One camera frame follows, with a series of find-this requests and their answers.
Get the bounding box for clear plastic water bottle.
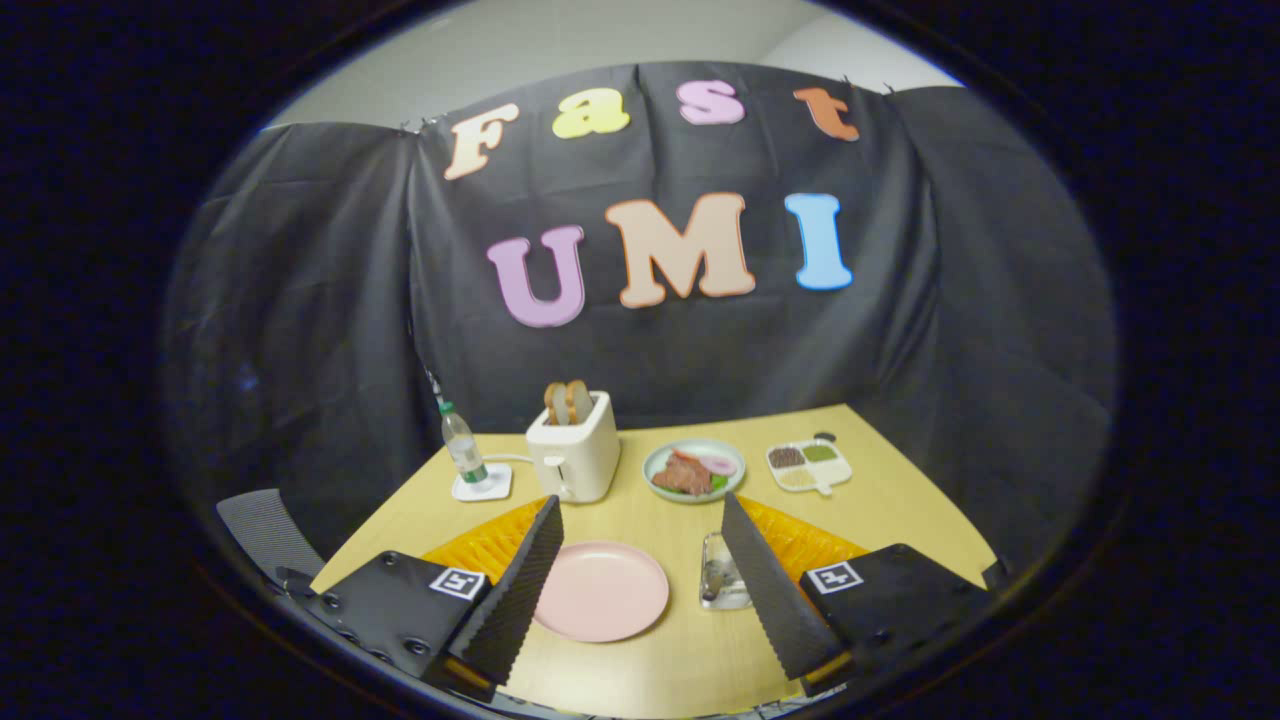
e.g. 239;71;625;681
438;401;491;493

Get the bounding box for grey mesh chair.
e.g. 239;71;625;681
215;488;326;581

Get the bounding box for white toaster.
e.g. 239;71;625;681
525;391;622;505

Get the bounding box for white square coaster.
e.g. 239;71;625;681
451;463;514;503

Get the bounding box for white divided grain dish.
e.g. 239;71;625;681
766;438;854;497

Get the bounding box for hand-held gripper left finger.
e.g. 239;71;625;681
300;494;566;704

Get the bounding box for pale green food plate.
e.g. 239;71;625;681
642;438;747;504

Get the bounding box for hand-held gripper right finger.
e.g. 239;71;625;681
720;491;1001;698

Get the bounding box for pink plate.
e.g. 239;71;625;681
533;541;671;644

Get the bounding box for metal wire cutlery basket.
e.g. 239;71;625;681
699;531;753;611

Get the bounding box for brown sliced meat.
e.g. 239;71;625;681
652;450;714;497

